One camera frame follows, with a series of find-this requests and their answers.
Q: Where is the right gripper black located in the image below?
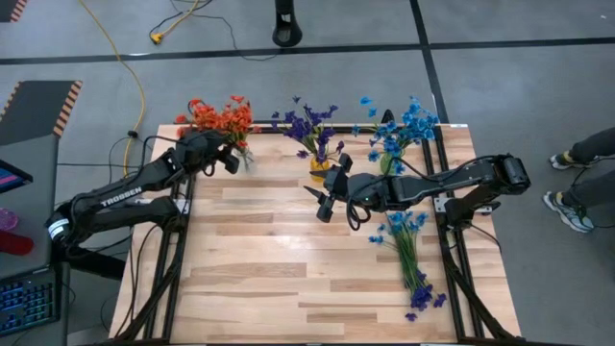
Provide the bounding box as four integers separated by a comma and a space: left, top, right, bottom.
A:
303, 153, 374, 223

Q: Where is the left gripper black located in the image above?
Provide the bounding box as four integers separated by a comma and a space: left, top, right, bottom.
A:
176, 129, 240, 175

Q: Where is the purple artificial flower bunch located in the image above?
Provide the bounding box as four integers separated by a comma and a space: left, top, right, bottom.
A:
401, 230, 448, 324
269, 94, 328, 167
287, 98, 346, 167

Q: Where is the yellow glass vase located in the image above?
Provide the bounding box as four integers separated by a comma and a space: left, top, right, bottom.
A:
309, 157, 332, 184

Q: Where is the green glass vase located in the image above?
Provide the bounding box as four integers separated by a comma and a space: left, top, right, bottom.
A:
379, 151, 403, 175

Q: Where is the black stand base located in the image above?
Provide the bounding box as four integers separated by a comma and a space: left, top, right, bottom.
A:
271, 0, 304, 48

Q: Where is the black mat orange striped edge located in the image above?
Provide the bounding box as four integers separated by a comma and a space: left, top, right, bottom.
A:
0, 0, 29, 24
0, 80, 84, 148

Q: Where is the gray desk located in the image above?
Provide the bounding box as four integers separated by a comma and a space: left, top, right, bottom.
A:
0, 134, 62, 280

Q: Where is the dark tablet screen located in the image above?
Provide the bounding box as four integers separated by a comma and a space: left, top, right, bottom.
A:
0, 160, 34, 194

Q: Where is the pink cup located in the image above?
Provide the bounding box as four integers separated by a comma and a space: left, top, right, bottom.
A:
0, 209, 19, 232

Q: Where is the red object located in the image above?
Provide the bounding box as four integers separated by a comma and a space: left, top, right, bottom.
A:
0, 230, 35, 257

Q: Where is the backlit keyboard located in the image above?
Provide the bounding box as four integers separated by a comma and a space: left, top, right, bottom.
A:
0, 268, 62, 337

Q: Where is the person's shoe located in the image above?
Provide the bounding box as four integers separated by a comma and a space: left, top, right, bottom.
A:
541, 190, 596, 235
548, 150, 578, 171

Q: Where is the person's leg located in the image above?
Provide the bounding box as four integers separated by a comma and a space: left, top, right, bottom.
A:
569, 169, 615, 209
570, 126, 615, 165

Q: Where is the black aluminium table frame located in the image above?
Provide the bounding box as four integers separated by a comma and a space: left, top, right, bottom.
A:
112, 125, 520, 345

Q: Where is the long yellow floor cable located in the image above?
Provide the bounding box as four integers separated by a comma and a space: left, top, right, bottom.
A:
78, 0, 146, 182

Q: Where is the thin black floor cable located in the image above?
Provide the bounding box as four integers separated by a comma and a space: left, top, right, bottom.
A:
148, 0, 280, 62

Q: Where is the yellow cable with plug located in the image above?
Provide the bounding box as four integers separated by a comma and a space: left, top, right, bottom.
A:
149, 0, 201, 47

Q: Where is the black floor cable loop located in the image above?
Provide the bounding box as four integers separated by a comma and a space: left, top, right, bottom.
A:
569, 157, 615, 230

